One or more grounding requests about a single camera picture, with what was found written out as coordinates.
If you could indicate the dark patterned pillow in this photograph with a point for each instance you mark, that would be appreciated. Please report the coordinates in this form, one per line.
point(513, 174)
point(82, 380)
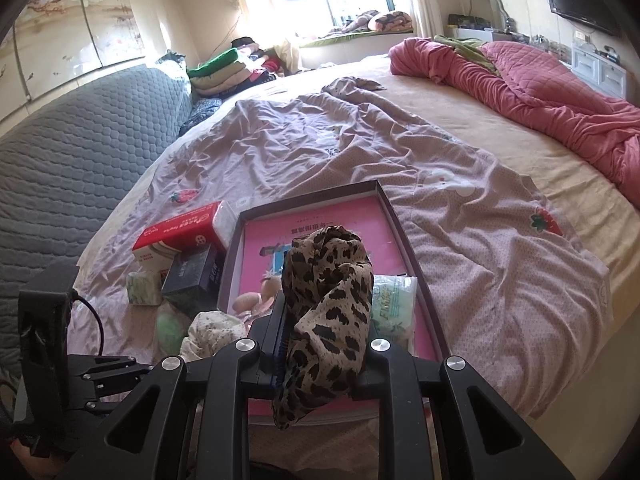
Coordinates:
point(202, 110)

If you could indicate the green white tissue packet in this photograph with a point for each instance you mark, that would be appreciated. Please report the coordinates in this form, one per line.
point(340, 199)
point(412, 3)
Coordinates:
point(142, 290)
point(395, 310)

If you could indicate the dark blue box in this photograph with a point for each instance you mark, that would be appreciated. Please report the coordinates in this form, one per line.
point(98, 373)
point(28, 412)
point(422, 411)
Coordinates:
point(192, 272)

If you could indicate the white floral cloth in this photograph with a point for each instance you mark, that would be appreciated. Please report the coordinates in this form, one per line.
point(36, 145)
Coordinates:
point(215, 327)

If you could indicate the stack of folded clothes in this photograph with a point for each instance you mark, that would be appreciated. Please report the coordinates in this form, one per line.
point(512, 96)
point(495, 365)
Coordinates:
point(220, 72)

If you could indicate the red tissue box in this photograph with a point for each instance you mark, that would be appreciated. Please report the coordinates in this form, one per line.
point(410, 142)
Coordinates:
point(180, 230)

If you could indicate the lavender strawberry print duvet cover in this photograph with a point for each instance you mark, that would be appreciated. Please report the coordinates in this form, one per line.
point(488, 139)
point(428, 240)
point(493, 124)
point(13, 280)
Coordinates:
point(350, 135)

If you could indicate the bed with beige sheet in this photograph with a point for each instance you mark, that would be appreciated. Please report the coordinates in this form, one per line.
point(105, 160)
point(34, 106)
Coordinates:
point(500, 135)

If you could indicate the white drawer cabinet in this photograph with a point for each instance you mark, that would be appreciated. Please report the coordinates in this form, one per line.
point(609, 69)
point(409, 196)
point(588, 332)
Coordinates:
point(600, 70)

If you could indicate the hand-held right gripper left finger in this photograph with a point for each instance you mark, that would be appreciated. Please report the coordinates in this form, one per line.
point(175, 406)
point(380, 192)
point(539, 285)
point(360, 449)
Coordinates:
point(281, 355)

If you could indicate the windowsill bedding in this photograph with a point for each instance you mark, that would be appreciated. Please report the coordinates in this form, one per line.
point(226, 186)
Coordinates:
point(385, 21)

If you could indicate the dressing table mirror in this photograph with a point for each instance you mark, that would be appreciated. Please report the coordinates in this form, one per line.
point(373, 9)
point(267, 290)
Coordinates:
point(487, 5)

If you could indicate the shallow dark box tray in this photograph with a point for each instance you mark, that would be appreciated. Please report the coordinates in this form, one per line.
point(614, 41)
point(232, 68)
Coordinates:
point(397, 230)

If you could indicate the pink quilt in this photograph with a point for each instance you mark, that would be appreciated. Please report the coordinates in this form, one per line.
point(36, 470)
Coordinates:
point(525, 90)

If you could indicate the grey quilted headboard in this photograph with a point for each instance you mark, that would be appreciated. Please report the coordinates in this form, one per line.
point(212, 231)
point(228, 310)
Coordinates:
point(75, 160)

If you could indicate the cluttered dressing table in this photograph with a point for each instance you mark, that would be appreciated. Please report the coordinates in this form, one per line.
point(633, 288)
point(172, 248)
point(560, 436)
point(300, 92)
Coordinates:
point(470, 22)

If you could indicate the blossom wall painting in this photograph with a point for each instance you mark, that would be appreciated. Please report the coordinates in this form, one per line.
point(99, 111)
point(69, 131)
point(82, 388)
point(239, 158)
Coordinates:
point(60, 25)

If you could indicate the small plush toy pink ribbon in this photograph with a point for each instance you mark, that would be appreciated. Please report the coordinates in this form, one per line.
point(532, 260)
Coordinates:
point(252, 305)

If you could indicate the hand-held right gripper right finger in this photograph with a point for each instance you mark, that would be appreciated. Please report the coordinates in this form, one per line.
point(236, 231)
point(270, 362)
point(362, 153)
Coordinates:
point(385, 370)

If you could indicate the green round puff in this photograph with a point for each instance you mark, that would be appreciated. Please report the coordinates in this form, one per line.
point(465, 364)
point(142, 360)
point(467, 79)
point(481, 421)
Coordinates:
point(170, 330)

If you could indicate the leopard print cloth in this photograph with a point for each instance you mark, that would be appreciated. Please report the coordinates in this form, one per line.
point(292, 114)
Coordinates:
point(330, 310)

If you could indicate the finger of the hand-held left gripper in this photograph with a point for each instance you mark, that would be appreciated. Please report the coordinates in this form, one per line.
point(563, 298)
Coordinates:
point(100, 367)

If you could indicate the green cloth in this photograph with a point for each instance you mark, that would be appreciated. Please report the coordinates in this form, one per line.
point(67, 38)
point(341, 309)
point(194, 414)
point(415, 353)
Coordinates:
point(467, 50)

